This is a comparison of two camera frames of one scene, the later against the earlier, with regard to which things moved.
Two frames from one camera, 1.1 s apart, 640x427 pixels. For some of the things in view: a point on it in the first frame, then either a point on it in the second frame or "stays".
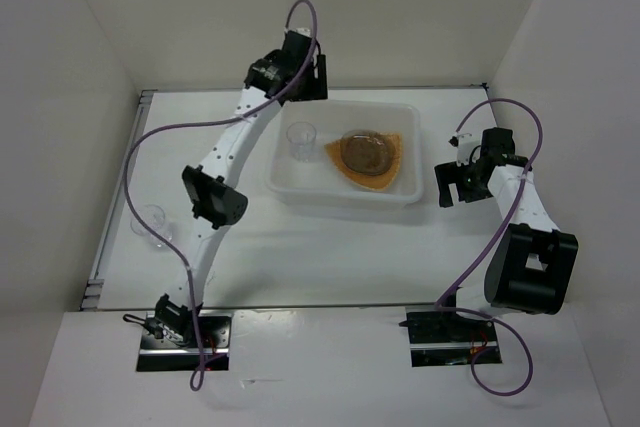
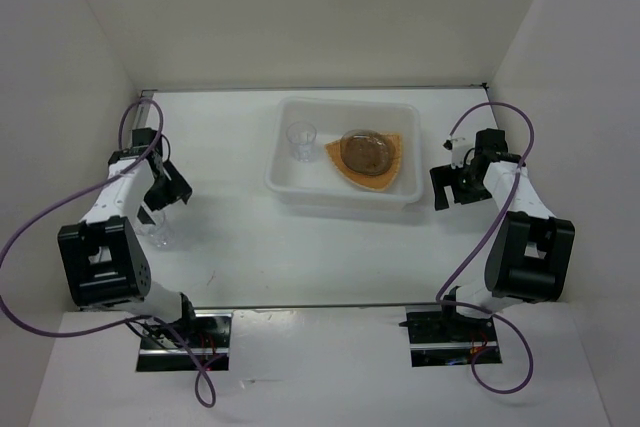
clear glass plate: (366, 152) stays
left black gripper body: (307, 86) -> (159, 195)
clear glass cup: (155, 217) stays
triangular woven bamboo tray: (380, 181) stays
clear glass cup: (302, 136) stays
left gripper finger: (322, 83) -> (178, 185)
